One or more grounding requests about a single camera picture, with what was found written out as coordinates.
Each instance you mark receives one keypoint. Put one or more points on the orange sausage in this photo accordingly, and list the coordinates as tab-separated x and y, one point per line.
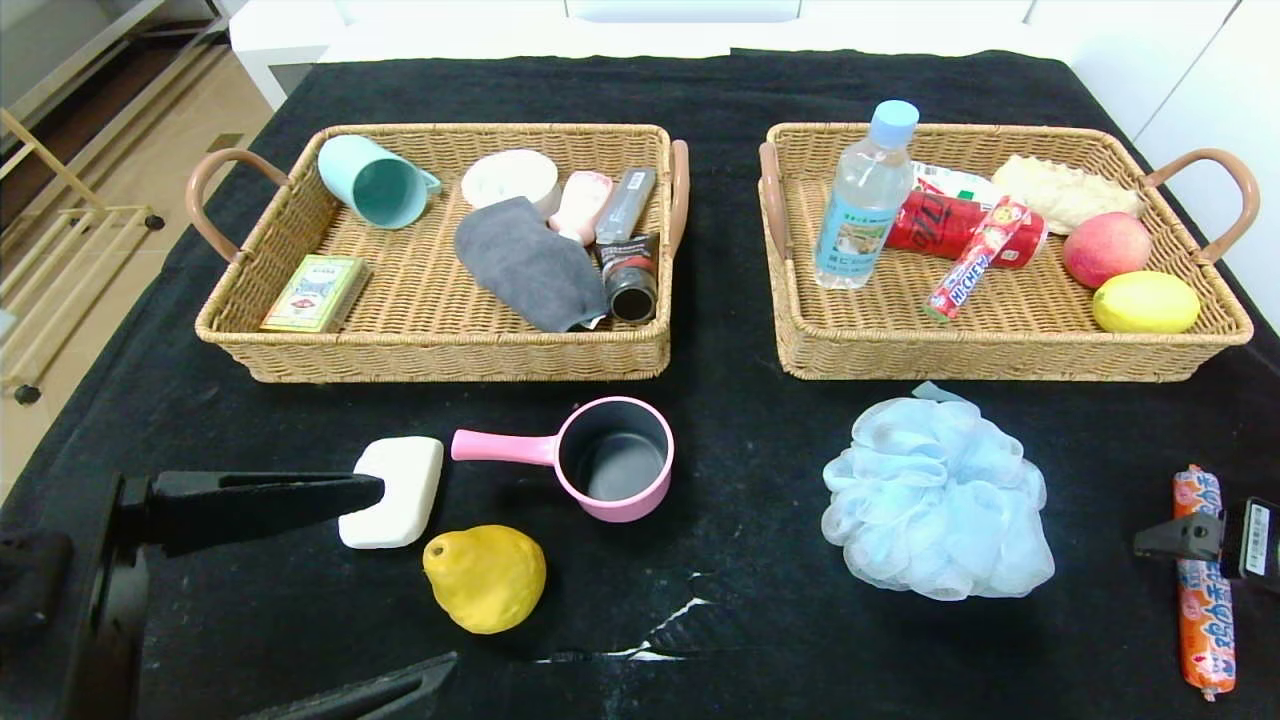
1205	630

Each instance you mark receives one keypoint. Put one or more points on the grey cloth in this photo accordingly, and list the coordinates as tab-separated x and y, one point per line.
530	265

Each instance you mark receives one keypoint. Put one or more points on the red cola can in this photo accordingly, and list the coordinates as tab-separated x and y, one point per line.
940	225

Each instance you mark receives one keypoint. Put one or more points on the grey tube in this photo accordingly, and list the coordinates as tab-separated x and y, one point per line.
627	205

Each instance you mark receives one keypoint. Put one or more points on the green card box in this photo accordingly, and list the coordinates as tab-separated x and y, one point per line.
318	295

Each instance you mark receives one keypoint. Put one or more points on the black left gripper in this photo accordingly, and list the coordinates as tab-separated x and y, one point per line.
110	620

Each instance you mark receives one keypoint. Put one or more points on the yellow pear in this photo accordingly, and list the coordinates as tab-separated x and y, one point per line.
487	580

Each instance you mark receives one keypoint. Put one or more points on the light blue bath pouf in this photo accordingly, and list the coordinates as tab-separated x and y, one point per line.
935	500

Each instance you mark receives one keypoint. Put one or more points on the wooden rack on wheels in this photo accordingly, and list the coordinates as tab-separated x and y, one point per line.
28	393

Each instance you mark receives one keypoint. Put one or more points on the red Hi-Chew candy stick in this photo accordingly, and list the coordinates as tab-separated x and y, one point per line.
970	265

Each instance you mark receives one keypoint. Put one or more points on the yellow lemon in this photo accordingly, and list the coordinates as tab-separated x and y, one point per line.
1145	303

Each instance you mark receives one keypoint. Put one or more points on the teal plastic cup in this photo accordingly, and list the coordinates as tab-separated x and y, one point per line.
375	185

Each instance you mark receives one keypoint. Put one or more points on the black and red tube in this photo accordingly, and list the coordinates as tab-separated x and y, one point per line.
630	285

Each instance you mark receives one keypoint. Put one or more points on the clear water bottle blue cap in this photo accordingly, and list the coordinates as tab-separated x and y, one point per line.
865	210

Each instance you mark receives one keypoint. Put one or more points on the red peach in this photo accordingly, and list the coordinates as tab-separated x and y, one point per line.
1105	250

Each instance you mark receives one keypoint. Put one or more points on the white round dish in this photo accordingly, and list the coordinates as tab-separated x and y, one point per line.
510	180

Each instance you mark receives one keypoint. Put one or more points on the pink and white small bottle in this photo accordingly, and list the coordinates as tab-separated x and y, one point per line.
583	205

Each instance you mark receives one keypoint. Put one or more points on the brown low shelf unit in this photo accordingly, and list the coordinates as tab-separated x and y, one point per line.
120	70

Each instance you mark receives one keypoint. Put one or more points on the white side cabinet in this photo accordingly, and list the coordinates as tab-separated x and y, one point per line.
285	30

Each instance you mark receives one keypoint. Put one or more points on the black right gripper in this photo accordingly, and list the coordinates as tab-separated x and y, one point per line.
1258	536

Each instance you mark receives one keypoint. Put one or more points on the white soap bar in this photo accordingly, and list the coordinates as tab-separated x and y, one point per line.
405	500

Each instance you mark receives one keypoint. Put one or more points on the white snack packet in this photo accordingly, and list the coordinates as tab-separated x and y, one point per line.
955	182

